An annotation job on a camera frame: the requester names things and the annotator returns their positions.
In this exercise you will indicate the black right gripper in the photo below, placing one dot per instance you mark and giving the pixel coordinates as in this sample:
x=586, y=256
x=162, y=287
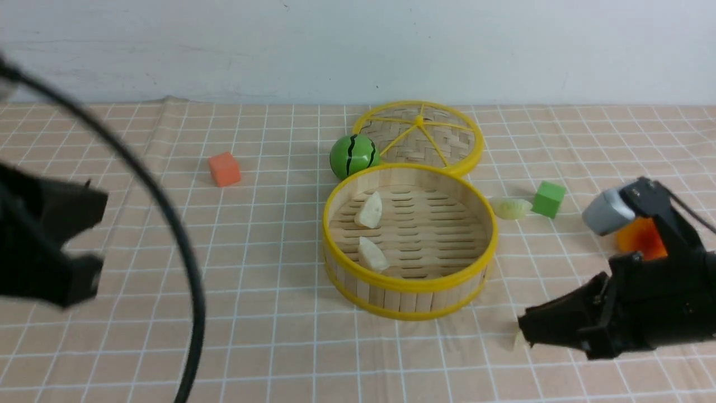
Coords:
x=641, y=306

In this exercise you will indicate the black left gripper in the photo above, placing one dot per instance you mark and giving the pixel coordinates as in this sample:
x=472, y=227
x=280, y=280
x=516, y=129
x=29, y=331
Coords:
x=39, y=216

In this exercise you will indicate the pale green dumpling front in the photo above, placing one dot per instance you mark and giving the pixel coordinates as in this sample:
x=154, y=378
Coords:
x=519, y=341

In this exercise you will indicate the pale green dumpling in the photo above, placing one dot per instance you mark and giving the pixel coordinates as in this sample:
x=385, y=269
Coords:
x=510, y=208
x=519, y=341

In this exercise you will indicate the white dumpling front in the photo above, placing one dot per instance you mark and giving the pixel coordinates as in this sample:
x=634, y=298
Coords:
x=371, y=257

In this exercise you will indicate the white dumpling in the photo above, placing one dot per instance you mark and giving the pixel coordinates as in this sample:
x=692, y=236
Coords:
x=371, y=257
x=370, y=212

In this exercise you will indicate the bamboo steamer tray yellow rim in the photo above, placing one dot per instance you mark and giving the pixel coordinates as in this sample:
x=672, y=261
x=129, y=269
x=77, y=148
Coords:
x=438, y=233

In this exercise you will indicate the bamboo steamer lid yellow rim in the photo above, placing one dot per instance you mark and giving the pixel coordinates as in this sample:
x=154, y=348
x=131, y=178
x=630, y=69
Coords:
x=426, y=133

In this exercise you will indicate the orange pear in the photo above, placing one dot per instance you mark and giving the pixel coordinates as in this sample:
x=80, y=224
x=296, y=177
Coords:
x=641, y=236

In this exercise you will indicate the green cube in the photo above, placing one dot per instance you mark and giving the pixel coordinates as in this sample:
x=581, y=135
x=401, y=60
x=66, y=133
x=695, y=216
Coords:
x=548, y=199

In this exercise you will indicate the orange cube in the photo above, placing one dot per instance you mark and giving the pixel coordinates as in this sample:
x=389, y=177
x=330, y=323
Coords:
x=224, y=169

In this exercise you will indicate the beige checkered tablecloth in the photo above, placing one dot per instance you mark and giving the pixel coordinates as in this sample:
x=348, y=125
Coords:
x=277, y=330

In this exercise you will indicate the green watermelon ball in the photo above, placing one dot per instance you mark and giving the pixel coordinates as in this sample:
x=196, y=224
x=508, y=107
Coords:
x=351, y=154

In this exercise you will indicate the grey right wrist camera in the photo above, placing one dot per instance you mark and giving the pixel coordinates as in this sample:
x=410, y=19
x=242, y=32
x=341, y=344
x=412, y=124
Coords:
x=616, y=207

